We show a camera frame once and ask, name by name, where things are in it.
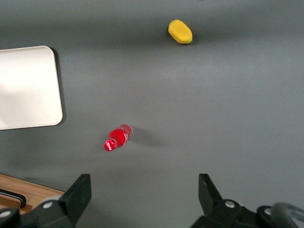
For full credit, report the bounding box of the grey translucent gripper cable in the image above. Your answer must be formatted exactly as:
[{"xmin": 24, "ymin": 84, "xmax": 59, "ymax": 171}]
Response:
[{"xmin": 257, "ymin": 201, "xmax": 304, "ymax": 228}]

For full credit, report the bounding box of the long black drawer handle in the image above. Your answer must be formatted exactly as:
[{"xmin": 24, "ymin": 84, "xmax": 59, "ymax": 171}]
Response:
[{"xmin": 0, "ymin": 188, "xmax": 27, "ymax": 209}]

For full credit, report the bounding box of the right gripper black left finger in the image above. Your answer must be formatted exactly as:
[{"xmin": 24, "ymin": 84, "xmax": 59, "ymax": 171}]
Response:
[{"xmin": 23, "ymin": 173, "xmax": 92, "ymax": 228}]

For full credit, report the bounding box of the wooden drawer below cabinet lid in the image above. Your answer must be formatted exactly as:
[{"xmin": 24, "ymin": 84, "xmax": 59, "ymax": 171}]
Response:
[{"xmin": 0, "ymin": 191, "xmax": 33, "ymax": 215}]

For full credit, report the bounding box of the cream rectangular tray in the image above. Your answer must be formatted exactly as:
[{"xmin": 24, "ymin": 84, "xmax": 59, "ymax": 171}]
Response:
[{"xmin": 0, "ymin": 45, "xmax": 64, "ymax": 131}]

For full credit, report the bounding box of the red plastic bottle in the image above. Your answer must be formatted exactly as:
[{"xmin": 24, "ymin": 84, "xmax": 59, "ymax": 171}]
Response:
[{"xmin": 103, "ymin": 123, "xmax": 133, "ymax": 152}]

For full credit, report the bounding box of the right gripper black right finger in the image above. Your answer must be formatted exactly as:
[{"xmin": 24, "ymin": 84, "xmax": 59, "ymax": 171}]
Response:
[{"xmin": 191, "ymin": 173, "xmax": 258, "ymax": 228}]

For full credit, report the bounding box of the wooden drawer cabinet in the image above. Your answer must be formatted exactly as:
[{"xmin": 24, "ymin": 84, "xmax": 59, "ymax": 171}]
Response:
[{"xmin": 0, "ymin": 173, "xmax": 65, "ymax": 216}]

